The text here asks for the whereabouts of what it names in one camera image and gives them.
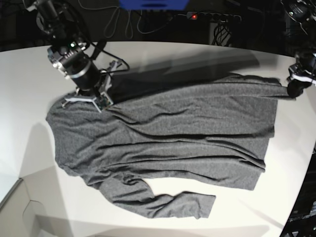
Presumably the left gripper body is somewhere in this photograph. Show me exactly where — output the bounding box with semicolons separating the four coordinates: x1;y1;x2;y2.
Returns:
287;51;316;98

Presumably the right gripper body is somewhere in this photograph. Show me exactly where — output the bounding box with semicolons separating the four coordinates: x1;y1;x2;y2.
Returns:
61;60;122;113

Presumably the grey long-sleeve t-shirt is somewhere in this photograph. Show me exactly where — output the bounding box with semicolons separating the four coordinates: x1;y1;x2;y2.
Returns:
45;49;297;220

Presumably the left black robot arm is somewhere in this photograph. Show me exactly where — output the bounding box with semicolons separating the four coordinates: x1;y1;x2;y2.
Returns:
281;0;316;98

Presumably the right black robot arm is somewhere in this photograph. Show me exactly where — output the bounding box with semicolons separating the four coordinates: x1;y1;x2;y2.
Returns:
23;0;127;112

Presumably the blue plastic box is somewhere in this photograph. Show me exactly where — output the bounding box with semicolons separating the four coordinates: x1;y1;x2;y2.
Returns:
119;0;189;10

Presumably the black power strip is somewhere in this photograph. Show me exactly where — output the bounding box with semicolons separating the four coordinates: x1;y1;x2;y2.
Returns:
186;11;242;23

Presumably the grey side table panel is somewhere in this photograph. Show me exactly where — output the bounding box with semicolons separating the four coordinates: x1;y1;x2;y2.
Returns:
0;179;45;237

